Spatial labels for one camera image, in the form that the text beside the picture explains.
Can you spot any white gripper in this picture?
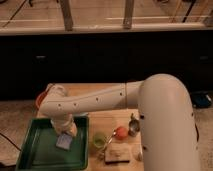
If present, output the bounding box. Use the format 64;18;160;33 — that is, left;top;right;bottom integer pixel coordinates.
51;115;77;137

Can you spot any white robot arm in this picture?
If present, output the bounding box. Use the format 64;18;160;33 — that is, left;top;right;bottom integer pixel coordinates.
39;74;201;171

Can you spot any green plastic tray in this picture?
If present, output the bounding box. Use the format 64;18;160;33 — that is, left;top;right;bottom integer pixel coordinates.
15;116;89;171

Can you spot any orange bowl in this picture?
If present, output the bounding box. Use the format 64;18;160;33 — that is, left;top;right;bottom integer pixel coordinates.
35;91;47;109

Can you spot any green plastic cup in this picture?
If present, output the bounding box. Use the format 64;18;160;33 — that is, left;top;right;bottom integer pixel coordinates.
92;132;107;149

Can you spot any metal spoon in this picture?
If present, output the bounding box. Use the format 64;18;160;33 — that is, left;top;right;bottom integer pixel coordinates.
99;130;116;155

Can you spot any red tomato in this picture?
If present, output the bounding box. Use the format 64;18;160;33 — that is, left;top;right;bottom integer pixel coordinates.
115;126;128;140

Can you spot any brown wooden block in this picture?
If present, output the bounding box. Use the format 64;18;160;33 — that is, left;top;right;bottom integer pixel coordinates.
104;143;130;164

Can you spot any dark blue object on floor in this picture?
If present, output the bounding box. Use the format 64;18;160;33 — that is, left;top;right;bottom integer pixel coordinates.
191;93;212;108

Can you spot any black cable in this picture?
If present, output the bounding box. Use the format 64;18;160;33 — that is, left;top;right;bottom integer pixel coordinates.
0;132;22;152

